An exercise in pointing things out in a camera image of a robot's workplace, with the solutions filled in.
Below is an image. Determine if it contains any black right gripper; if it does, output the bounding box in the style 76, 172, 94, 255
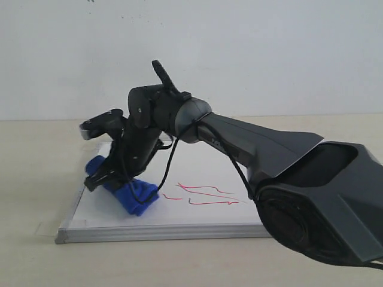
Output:
84, 119, 161, 191

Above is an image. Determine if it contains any blue microfiber cloth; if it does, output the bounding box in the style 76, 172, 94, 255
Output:
85, 155, 159, 216

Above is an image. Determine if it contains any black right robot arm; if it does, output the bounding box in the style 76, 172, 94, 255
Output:
80, 60, 382, 270

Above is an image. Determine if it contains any white board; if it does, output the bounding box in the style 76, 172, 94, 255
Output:
55, 142, 269, 244

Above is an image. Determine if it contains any black camera cable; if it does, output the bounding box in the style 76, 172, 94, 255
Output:
119, 113, 261, 204

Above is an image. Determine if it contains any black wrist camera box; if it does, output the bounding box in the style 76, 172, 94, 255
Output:
79, 109, 123, 141

